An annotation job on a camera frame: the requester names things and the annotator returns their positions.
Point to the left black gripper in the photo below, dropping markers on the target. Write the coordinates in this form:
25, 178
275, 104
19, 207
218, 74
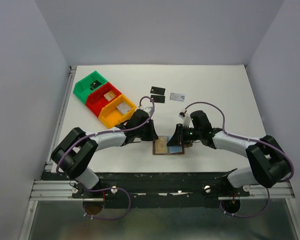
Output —
152, 134

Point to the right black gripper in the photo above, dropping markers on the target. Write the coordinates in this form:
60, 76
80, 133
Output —
177, 139

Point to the brown leather card holder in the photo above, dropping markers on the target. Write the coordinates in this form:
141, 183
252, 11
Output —
172, 150

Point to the black credit card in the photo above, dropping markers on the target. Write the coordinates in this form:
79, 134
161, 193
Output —
158, 98
157, 91

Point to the silver VIP credit card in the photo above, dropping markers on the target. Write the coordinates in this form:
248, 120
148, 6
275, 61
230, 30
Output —
177, 97

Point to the gold credit card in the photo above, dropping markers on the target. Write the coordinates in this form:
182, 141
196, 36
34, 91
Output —
161, 145

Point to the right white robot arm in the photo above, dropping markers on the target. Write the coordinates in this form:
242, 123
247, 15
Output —
267, 165

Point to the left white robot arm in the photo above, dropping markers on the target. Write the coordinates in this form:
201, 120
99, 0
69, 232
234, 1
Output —
74, 153

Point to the silver card in yellow bin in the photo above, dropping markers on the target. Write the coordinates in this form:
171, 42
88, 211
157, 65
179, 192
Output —
123, 108

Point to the gold card in red bin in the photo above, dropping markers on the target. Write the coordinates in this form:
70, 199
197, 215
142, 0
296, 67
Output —
109, 96

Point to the black card in green bin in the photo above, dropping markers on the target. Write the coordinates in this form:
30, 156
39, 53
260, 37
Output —
95, 85

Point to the yellow plastic bin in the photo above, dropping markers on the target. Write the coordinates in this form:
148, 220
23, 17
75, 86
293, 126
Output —
110, 116

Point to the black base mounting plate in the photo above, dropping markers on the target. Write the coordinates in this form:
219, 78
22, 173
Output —
162, 190

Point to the red plastic bin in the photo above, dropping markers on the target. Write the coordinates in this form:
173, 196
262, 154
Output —
96, 101

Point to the green plastic bin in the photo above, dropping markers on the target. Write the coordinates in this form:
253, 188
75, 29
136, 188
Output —
82, 88

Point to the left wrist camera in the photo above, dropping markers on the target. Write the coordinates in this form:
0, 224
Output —
149, 110

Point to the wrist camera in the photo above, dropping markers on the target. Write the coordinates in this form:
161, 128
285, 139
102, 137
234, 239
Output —
149, 110
186, 119

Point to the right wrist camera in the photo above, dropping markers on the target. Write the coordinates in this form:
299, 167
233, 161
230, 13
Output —
186, 119

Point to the aluminium rail frame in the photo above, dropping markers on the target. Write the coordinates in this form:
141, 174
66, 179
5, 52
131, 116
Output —
33, 204

